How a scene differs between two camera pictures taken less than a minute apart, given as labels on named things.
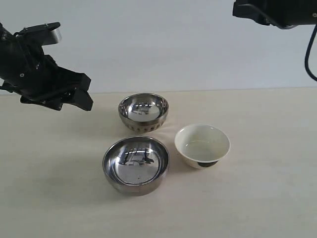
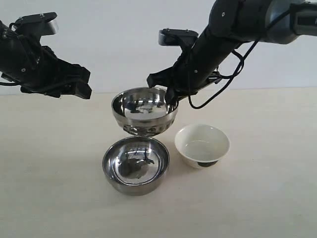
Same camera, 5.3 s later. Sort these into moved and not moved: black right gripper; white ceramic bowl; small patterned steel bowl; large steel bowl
Moved: black right gripper; small patterned steel bowl
Not moved: large steel bowl; white ceramic bowl
